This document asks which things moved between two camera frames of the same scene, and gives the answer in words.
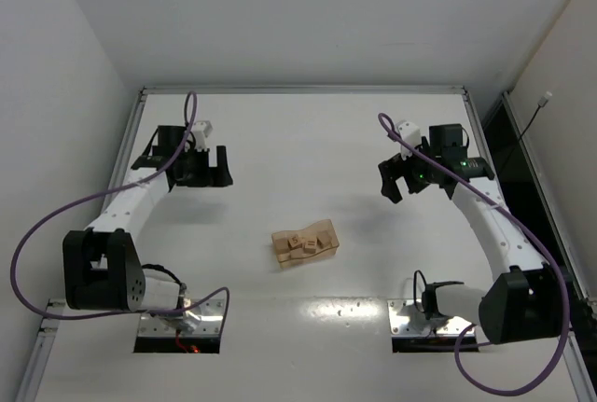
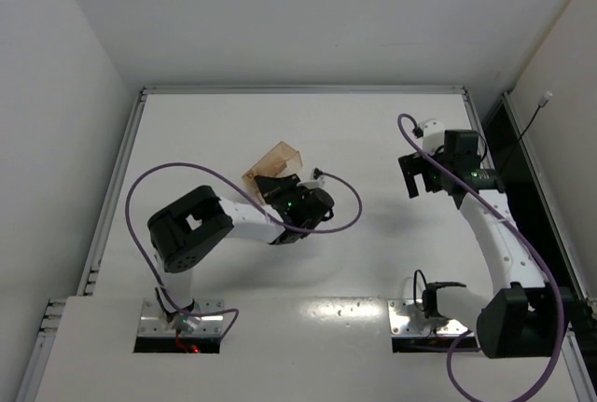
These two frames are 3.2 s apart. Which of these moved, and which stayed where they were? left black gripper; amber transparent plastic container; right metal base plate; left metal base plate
Moved: left black gripper; amber transparent plastic container
Stayed: left metal base plate; right metal base plate
